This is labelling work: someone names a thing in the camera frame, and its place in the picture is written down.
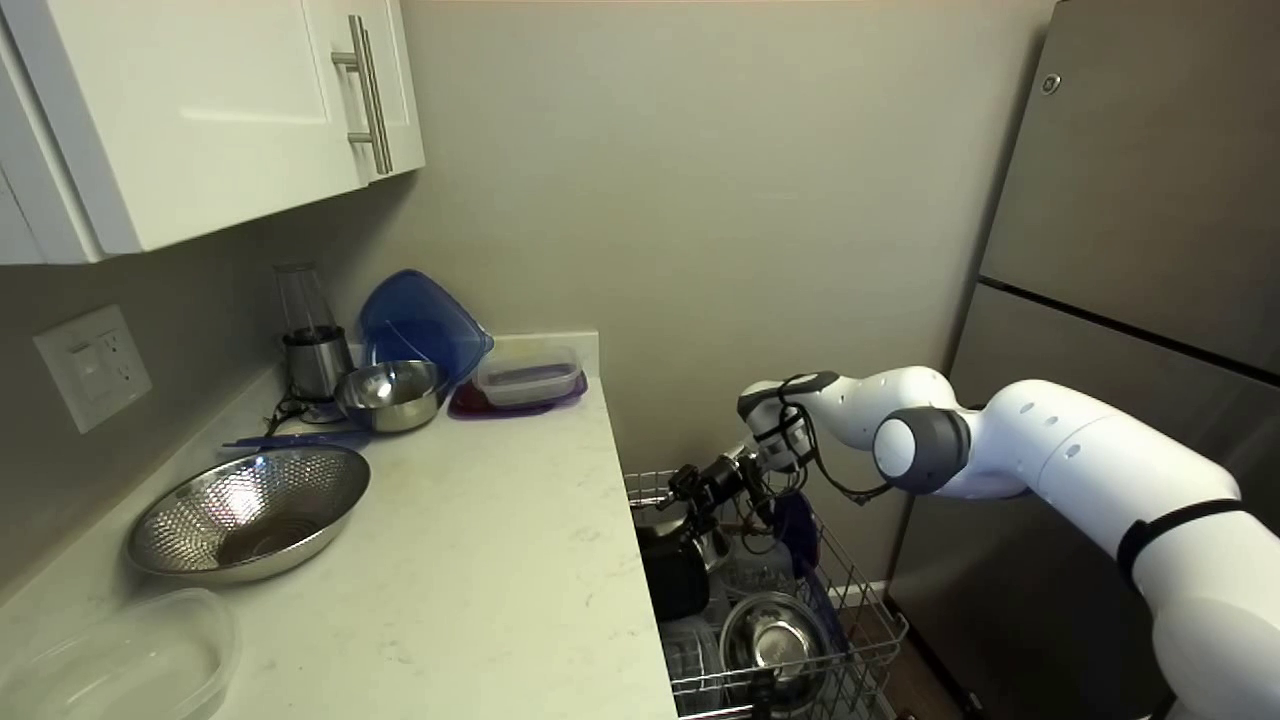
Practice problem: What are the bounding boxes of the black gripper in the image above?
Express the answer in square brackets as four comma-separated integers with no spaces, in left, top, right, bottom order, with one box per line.
[667,454,780,538]

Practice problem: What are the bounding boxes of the black lunch box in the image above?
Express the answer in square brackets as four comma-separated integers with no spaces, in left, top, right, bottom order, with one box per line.
[634,530,707,623]

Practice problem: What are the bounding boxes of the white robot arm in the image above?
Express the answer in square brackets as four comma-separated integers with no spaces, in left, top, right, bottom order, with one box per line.
[718,364,1280,720]

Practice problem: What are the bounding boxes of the lower steel bowl in rack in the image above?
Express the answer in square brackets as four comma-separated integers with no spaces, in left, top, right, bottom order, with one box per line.
[716,592,827,696]

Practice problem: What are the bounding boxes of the small steel bowl on counter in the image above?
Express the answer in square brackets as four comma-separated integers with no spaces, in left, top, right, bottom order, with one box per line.
[338,359,440,436]

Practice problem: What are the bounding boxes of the blue container on counter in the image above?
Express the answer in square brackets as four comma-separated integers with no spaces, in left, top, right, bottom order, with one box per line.
[357,270,495,395]

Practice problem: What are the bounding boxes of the steel colander bowl on counter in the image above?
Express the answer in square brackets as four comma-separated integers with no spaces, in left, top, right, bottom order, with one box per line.
[123,443,371,590]

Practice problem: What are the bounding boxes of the clear container front counter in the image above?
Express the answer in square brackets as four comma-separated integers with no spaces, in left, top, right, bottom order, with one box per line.
[0,590,238,720]

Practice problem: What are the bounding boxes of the white upper cabinet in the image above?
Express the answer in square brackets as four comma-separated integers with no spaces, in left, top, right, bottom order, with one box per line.
[0,0,424,270]

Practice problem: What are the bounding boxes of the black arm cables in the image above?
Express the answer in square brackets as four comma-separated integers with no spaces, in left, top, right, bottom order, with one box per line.
[771,373,901,512]

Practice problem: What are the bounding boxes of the white wire dishwasher rack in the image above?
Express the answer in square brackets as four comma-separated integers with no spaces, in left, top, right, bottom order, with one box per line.
[629,463,908,720]

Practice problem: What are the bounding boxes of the white wall outlet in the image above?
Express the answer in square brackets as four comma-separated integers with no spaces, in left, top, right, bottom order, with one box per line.
[31,305,152,436]

